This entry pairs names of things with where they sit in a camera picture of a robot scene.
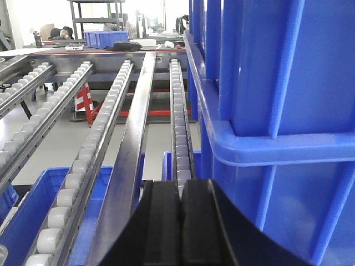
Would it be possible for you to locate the steel divider rail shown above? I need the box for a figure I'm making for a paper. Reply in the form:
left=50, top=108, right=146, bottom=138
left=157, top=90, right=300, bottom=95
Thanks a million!
left=85, top=52, right=156, bottom=265

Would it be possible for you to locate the roller track left of divider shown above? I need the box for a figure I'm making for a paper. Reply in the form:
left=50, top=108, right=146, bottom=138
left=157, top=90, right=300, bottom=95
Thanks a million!
left=23, top=60, right=133, bottom=265

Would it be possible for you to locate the upper stacked blue crate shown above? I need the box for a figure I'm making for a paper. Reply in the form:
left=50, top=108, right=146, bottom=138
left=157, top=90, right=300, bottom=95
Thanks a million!
left=190, top=1, right=354, bottom=138

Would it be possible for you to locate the large blue plastic crate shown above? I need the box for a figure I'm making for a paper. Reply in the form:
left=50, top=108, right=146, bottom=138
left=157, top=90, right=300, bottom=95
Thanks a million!
left=185, top=33, right=354, bottom=265

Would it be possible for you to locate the blue bin below rollers left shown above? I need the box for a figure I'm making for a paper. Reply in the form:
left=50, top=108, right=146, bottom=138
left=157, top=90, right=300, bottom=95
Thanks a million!
left=0, top=151, right=146, bottom=266

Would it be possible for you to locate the blue bin below rollers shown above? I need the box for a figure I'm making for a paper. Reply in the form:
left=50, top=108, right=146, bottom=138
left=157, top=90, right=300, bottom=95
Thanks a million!
left=161, top=150, right=201, bottom=181
left=0, top=151, right=146, bottom=266

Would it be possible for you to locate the grey metal shelving rack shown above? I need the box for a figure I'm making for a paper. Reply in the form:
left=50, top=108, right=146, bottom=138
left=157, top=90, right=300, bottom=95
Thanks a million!
left=68, top=1, right=126, bottom=39

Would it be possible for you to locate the seated person in background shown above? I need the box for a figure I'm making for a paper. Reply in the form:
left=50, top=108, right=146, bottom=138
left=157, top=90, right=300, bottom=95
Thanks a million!
left=49, top=26, right=73, bottom=40

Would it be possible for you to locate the red white barrier stand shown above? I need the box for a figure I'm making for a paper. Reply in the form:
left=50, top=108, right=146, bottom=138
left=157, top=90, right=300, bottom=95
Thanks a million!
left=74, top=83, right=94, bottom=126

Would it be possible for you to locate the far left roller track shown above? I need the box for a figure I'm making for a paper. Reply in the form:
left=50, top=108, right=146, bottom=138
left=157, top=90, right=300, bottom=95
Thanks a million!
left=1, top=62, right=56, bottom=119

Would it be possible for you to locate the distant blue bin on table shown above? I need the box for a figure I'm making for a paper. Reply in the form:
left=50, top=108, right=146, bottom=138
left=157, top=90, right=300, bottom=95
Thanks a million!
left=84, top=31, right=129, bottom=49

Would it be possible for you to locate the black bag on table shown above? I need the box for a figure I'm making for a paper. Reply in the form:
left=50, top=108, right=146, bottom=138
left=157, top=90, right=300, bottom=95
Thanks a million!
left=105, top=41, right=143, bottom=52

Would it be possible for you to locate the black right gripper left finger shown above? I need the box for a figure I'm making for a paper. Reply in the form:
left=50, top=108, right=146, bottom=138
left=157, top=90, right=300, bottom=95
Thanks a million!
left=95, top=181, right=181, bottom=265

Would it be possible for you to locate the roller track beside crate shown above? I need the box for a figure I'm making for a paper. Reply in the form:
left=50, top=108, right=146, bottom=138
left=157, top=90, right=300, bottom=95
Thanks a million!
left=169, top=59, right=196, bottom=196

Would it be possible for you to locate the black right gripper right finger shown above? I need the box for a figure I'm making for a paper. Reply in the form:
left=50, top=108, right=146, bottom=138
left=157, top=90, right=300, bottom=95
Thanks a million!
left=182, top=179, right=308, bottom=265

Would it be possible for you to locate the red floor frame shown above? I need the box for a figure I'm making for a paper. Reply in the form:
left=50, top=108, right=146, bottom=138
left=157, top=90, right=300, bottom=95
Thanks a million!
left=91, top=88, right=192, bottom=122

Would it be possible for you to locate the blue bin below rollers right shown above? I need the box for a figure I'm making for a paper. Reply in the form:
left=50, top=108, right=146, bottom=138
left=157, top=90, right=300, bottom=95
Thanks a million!
left=161, top=150, right=201, bottom=181

